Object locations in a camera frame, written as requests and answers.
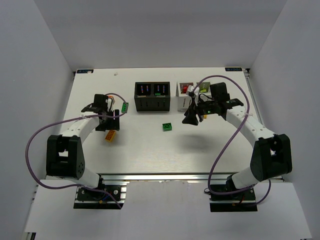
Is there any orange long lego brick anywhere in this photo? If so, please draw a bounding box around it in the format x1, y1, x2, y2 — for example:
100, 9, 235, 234
104, 130, 117, 143

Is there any lime small lego brick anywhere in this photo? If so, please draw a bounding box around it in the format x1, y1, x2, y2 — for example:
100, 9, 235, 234
199, 87, 208, 93

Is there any red rounded lego block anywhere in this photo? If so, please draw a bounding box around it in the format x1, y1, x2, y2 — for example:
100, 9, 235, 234
181, 85, 189, 94

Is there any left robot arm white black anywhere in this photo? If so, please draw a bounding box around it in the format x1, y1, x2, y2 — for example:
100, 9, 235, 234
46, 94, 120, 189

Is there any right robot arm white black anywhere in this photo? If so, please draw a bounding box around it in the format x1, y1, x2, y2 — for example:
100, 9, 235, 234
182, 82, 293, 196

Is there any white two-compartment container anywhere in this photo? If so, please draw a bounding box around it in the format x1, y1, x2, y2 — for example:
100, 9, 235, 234
175, 81, 212, 112

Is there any dark green long lego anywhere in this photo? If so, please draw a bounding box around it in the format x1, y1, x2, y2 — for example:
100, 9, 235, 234
121, 102, 129, 113

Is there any dark green 2x2 lego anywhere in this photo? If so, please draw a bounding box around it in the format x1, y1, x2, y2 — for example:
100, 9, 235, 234
162, 122, 173, 132

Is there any blue label right corner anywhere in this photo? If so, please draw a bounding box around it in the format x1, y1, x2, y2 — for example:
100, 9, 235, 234
224, 67, 243, 72

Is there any blue label corner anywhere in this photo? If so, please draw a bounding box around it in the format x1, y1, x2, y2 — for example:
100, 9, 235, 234
224, 67, 243, 72
76, 69, 94, 74

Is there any blue label left corner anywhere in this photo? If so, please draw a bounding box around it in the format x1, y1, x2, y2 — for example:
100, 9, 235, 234
76, 69, 94, 74

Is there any black two-compartment container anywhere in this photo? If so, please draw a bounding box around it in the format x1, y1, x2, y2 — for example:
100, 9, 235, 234
134, 81, 171, 112

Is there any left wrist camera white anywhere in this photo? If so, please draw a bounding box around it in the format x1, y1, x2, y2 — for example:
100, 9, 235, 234
107, 95, 115, 112

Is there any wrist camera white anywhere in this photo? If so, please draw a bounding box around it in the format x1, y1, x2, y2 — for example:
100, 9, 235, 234
185, 85, 200, 105
107, 95, 115, 112

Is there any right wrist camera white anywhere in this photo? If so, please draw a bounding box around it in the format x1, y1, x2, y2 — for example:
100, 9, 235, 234
185, 85, 200, 105

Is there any aluminium table front rail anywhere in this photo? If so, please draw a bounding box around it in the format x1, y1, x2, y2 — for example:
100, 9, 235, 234
97, 172, 283, 182

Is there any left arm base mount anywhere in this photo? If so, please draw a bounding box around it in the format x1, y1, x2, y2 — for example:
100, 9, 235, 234
73, 182, 127, 210

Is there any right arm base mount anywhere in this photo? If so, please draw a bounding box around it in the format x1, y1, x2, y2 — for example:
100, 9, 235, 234
209, 189, 258, 213

